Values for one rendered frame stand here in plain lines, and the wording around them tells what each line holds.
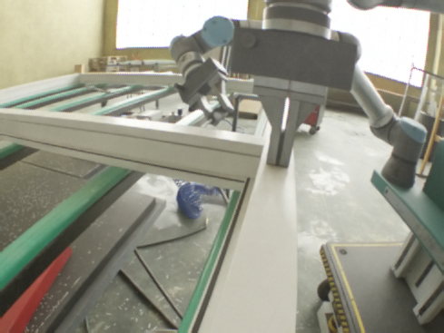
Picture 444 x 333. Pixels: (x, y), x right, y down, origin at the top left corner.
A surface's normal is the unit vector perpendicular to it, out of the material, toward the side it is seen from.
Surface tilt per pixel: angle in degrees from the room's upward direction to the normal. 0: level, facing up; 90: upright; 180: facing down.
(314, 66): 90
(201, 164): 90
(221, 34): 90
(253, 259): 0
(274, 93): 90
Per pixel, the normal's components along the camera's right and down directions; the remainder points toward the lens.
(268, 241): 0.08, -0.90
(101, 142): -0.24, 0.39
